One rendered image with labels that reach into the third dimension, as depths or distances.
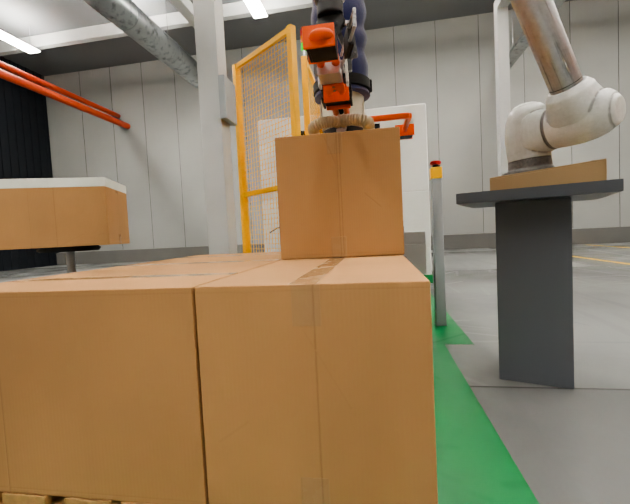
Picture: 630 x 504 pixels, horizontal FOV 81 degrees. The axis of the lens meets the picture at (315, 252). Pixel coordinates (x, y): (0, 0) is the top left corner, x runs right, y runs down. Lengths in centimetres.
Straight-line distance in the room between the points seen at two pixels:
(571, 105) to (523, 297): 70
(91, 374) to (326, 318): 45
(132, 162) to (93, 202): 1088
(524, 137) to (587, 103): 23
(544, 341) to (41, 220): 261
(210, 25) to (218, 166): 98
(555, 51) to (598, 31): 1147
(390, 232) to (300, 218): 29
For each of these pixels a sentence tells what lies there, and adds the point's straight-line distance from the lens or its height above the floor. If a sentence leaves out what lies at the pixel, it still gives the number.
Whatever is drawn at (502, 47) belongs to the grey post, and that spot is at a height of 265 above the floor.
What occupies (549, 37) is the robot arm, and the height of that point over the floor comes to 121.
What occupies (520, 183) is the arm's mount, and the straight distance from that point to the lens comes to 157.
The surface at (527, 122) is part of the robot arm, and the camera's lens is 169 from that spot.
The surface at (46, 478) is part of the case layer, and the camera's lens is 98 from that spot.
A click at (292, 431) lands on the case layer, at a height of 29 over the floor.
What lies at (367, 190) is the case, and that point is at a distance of 120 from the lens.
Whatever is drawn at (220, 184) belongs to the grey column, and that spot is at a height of 101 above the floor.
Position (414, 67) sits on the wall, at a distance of 1167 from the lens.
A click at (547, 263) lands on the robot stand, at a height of 47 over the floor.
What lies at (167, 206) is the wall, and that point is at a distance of 1261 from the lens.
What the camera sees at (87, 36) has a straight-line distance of 1243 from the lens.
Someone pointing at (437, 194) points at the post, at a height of 83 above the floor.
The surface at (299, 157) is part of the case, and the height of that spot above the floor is 87.
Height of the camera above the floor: 63
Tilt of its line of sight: 3 degrees down
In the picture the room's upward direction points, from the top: 3 degrees counter-clockwise
